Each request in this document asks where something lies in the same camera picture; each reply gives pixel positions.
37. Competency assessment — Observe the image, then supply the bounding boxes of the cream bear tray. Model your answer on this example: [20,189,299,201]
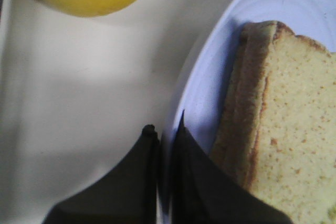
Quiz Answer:
[1,0,230,223]

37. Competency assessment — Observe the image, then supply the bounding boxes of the bread slice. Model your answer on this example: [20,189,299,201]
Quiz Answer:
[210,20,279,189]
[247,22,335,223]

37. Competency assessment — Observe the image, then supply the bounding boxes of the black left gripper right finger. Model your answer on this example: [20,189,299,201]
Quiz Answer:
[171,119,291,223]

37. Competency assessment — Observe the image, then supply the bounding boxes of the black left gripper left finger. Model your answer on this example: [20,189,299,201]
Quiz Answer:
[43,125,160,223]

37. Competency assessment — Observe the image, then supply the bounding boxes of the light blue round plate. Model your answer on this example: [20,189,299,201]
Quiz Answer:
[159,0,335,223]

